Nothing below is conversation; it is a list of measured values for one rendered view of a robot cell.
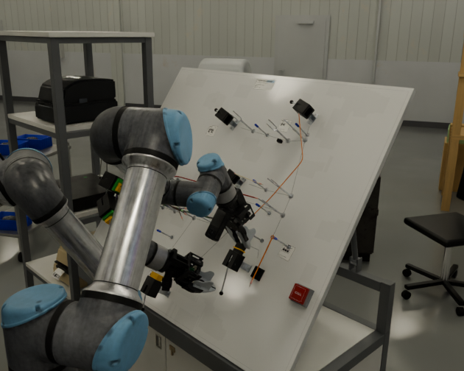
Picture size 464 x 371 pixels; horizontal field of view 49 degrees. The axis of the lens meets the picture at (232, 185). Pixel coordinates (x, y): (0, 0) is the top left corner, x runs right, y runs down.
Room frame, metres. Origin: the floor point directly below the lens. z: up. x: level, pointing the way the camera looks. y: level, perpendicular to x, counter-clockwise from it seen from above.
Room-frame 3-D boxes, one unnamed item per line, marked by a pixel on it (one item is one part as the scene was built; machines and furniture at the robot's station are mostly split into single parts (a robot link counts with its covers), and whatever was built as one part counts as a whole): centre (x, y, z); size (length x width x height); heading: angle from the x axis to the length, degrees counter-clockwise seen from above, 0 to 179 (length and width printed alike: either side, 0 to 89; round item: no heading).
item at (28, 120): (2.46, 0.75, 0.92); 0.60 x 0.50 x 1.85; 44
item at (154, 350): (1.86, 0.43, 0.60); 0.55 x 0.02 x 0.39; 44
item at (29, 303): (0.84, 0.36, 1.33); 0.13 x 0.12 x 0.14; 74
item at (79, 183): (2.38, 0.75, 1.09); 0.35 x 0.33 x 0.07; 44
